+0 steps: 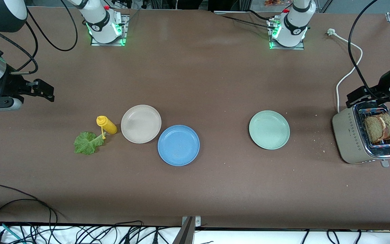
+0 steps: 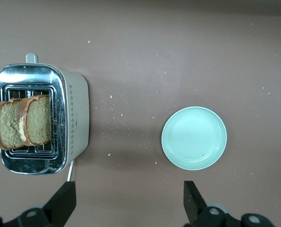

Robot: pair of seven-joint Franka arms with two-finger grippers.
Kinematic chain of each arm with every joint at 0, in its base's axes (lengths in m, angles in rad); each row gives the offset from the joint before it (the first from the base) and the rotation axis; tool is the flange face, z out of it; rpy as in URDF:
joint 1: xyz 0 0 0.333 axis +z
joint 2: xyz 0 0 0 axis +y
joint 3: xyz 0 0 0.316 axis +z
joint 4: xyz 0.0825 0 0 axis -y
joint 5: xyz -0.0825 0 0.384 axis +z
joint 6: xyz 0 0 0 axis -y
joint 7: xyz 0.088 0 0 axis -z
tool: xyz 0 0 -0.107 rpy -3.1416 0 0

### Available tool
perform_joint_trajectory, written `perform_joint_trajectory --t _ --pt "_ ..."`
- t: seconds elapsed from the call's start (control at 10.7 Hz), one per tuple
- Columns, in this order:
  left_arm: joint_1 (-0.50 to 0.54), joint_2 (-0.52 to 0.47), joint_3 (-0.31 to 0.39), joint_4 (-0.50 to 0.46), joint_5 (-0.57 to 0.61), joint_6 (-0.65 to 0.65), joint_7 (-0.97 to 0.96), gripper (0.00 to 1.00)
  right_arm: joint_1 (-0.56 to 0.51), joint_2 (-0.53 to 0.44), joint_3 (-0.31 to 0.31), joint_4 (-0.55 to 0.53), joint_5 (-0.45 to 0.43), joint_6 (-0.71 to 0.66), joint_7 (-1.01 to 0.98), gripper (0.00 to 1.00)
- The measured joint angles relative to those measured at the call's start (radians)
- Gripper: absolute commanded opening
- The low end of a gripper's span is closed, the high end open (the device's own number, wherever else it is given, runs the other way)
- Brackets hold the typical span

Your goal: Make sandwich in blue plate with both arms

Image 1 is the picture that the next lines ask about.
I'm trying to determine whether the yellow squeeze bottle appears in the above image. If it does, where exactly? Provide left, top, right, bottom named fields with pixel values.
left=96, top=116, right=118, bottom=140

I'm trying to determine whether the beige metal toaster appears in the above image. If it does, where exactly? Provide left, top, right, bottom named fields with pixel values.
left=332, top=101, right=390, bottom=167

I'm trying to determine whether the square brown bread slice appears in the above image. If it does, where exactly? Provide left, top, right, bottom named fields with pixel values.
left=364, top=115, right=386, bottom=143

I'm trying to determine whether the green lettuce leaf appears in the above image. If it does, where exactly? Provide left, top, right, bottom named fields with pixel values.
left=73, top=131, right=106, bottom=156

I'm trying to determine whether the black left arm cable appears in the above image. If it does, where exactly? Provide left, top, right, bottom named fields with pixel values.
left=348, top=0, right=390, bottom=99

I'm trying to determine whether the beige plate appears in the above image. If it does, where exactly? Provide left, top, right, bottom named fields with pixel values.
left=121, top=105, right=162, bottom=144

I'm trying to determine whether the teal cable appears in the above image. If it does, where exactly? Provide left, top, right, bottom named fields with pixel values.
left=0, top=220, right=24, bottom=244

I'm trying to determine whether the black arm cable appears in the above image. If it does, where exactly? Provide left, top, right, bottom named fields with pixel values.
left=0, top=0, right=79, bottom=74
left=348, top=0, right=390, bottom=99

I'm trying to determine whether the black base cable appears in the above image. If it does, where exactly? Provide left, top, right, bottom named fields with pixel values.
left=214, top=11, right=278, bottom=28

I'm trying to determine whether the white toaster power cord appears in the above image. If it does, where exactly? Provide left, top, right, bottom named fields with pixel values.
left=327, top=28, right=364, bottom=113

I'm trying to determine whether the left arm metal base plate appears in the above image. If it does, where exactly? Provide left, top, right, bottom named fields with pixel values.
left=269, top=19, right=305, bottom=50

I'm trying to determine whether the long black table cable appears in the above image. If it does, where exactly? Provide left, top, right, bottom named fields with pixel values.
left=0, top=184, right=59, bottom=224

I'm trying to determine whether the metal table edge bracket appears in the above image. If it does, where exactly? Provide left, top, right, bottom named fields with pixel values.
left=181, top=216, right=201, bottom=244

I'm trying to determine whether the looped black table cable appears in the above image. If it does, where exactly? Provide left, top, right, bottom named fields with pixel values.
left=0, top=199, right=53, bottom=244

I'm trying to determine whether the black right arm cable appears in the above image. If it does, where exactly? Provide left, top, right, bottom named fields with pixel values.
left=0, top=0, right=79, bottom=74

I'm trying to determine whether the pale green plate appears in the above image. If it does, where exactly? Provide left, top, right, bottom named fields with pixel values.
left=248, top=110, right=290, bottom=150

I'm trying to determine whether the blue plate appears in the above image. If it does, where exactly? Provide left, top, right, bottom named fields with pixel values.
left=157, top=125, right=200, bottom=166

